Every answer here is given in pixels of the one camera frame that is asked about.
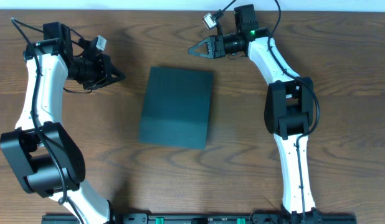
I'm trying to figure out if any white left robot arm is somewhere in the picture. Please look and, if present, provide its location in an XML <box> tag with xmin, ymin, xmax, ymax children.
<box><xmin>0</xmin><ymin>35</ymin><xmax>125</xmax><ymax>223</ymax></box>

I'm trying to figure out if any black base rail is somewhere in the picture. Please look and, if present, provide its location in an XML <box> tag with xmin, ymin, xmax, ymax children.
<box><xmin>41</xmin><ymin>213</ymin><xmax>358</xmax><ymax>224</ymax></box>

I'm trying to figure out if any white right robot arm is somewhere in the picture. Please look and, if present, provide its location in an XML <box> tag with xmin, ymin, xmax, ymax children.
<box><xmin>188</xmin><ymin>4</ymin><xmax>320</xmax><ymax>223</ymax></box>

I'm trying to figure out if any black storage box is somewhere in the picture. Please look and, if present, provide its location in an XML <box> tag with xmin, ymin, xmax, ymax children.
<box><xmin>139</xmin><ymin>67</ymin><xmax>213</xmax><ymax>149</ymax></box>

